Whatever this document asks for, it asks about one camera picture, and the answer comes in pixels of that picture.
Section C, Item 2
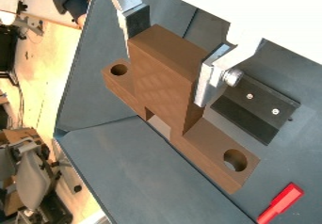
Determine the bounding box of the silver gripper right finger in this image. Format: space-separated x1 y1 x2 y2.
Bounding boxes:
192 41 245 108

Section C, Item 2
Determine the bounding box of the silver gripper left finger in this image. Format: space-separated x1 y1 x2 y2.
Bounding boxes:
101 0 150 56

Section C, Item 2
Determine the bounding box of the brown T-shaped block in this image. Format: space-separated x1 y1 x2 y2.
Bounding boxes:
101 25 259 194

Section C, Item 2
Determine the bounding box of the red peg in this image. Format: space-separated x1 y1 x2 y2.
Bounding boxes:
256 183 304 224

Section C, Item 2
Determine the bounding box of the grey robot equipment outside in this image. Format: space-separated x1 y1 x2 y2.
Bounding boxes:
0 128 73 224

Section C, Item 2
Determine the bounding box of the black angle bracket fixture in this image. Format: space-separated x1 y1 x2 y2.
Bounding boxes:
210 75 300 146

